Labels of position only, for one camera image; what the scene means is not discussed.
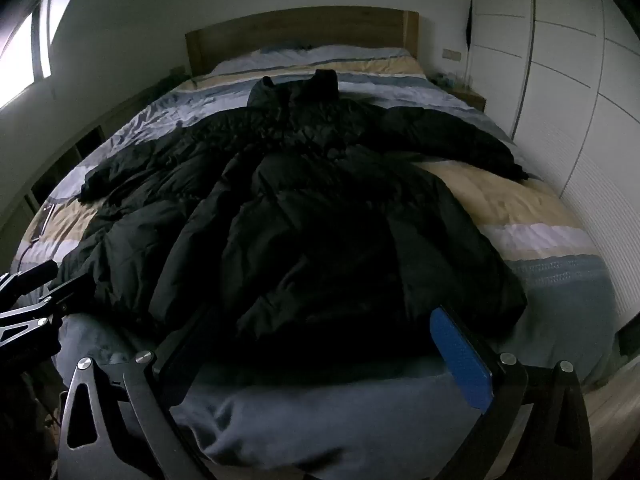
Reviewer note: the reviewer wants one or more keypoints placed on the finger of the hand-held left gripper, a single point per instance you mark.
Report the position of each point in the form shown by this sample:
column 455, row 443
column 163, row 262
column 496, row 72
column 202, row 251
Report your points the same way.
column 30, row 275
column 30, row 320

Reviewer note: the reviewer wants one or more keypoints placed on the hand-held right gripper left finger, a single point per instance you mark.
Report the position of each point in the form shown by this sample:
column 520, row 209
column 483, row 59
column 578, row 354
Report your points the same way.
column 180, row 365

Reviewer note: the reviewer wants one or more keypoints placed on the dark handheld device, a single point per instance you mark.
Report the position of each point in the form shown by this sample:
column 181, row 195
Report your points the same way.
column 44, row 221

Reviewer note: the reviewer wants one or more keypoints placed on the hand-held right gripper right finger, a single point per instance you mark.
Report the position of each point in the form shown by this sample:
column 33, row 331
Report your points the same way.
column 460, row 360

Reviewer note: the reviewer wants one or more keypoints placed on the blue pillow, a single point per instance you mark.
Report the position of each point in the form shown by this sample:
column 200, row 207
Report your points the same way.
column 300, row 49

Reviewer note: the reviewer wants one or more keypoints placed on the wooden nightstand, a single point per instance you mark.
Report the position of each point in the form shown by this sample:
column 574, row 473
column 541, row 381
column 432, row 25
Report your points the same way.
column 470, row 97

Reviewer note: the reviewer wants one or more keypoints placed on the wooden bed headboard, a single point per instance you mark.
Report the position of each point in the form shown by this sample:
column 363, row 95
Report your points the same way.
column 300, row 27

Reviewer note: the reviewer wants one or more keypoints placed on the small teal object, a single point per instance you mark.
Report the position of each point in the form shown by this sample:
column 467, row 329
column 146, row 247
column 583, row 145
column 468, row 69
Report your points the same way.
column 447, row 80

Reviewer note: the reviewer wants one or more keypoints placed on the striped duvet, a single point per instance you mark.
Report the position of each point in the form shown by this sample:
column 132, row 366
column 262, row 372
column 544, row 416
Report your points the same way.
column 525, row 220

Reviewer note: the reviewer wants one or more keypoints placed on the white wardrobe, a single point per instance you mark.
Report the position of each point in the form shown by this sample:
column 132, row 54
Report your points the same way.
column 565, row 85

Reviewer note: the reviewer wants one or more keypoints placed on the window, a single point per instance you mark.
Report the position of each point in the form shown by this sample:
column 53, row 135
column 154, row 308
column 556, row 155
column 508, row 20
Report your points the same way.
column 20, row 60

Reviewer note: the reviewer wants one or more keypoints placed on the black puffer jacket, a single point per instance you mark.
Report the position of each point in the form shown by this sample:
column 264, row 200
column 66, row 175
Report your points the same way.
column 300, row 210

